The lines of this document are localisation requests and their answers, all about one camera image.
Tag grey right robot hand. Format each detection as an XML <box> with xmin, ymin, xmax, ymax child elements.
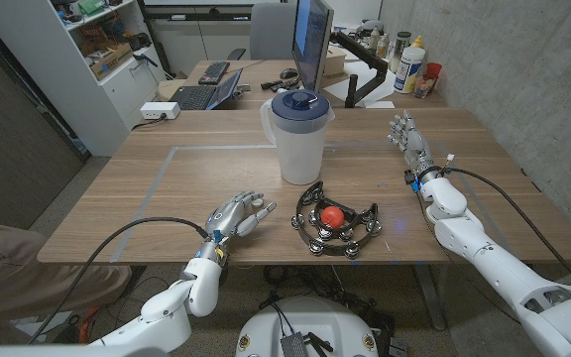
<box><xmin>388</xmin><ymin>109</ymin><xmax>441</xmax><ymax>185</ymax></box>

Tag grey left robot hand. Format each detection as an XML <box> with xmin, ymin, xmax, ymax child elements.
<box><xmin>204</xmin><ymin>189</ymin><xmax>278</xmax><ymax>246</ymax></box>

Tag clear pitcher with blue lid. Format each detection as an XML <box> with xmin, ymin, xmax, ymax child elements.
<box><xmin>259</xmin><ymin>88</ymin><xmax>336</xmax><ymax>186</ymax></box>

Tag black tambourine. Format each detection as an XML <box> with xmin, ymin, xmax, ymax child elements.
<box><xmin>289</xmin><ymin>180</ymin><xmax>384</xmax><ymax>260</ymax></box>

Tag white canister with blue lid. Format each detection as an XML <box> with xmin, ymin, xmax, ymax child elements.
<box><xmin>393</xmin><ymin>46</ymin><xmax>426</xmax><ymax>95</ymax></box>

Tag red plastic cup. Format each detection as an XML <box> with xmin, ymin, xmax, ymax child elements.
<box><xmin>412</xmin><ymin>61</ymin><xmax>443</xmax><ymax>99</ymax></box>

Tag white paper sheets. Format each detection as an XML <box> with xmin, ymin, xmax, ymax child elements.
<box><xmin>322</xmin><ymin>59</ymin><xmax>397</xmax><ymax>108</ymax></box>

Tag red ball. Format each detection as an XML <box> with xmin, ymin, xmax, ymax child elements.
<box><xmin>320</xmin><ymin>205</ymin><xmax>346</xmax><ymax>230</ymax></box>

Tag jar with dark lid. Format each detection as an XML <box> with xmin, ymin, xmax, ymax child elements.
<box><xmin>388</xmin><ymin>31</ymin><xmax>412</xmax><ymax>73</ymax></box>

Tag small cardboard box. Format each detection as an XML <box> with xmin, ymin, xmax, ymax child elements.
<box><xmin>323</xmin><ymin>45</ymin><xmax>349</xmax><ymax>78</ymax></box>

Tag open laptop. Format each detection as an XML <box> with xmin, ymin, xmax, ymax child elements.
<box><xmin>169</xmin><ymin>67</ymin><xmax>244</xmax><ymax>111</ymax></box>

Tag white power strip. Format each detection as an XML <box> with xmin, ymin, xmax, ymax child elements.
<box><xmin>139</xmin><ymin>101</ymin><xmax>181</xmax><ymax>121</ymax></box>

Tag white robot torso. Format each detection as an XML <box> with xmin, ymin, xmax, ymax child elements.
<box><xmin>235</xmin><ymin>296</ymin><xmax>380</xmax><ymax>357</ymax></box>

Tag black keyboard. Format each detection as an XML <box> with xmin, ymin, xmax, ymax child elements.
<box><xmin>197</xmin><ymin>59</ymin><xmax>231</xmax><ymax>86</ymax></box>

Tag metal table leg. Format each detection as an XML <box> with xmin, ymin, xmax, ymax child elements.
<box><xmin>411</xmin><ymin>262</ymin><xmax>446</xmax><ymax>332</ymax></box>

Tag black computer monitor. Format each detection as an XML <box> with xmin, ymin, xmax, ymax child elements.
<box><xmin>290</xmin><ymin>0</ymin><xmax>335</xmax><ymax>94</ymax></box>

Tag grey office chair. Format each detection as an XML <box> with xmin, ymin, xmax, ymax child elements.
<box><xmin>226</xmin><ymin>2</ymin><xmax>297</xmax><ymax>61</ymax></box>

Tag cardboard box in shelf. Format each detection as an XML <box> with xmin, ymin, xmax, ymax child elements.
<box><xmin>89</xmin><ymin>42</ymin><xmax>135</xmax><ymax>80</ymax></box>

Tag person in khaki trousers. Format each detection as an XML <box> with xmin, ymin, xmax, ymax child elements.
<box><xmin>0</xmin><ymin>222</ymin><xmax>133</xmax><ymax>328</ymax></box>

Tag white shelf cabinet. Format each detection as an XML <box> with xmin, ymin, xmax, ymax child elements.
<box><xmin>0</xmin><ymin>0</ymin><xmax>168</xmax><ymax>158</ymax></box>

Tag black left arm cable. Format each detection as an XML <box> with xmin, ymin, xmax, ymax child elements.
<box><xmin>26</xmin><ymin>215</ymin><xmax>211</xmax><ymax>346</ymax></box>

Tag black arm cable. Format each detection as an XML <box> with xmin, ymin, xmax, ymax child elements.
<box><xmin>26</xmin><ymin>215</ymin><xmax>211</xmax><ymax>346</ymax></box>
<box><xmin>442</xmin><ymin>167</ymin><xmax>571</xmax><ymax>290</ymax></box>

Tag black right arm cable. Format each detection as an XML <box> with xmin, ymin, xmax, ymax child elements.
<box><xmin>442</xmin><ymin>167</ymin><xmax>571</xmax><ymax>290</ymax></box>

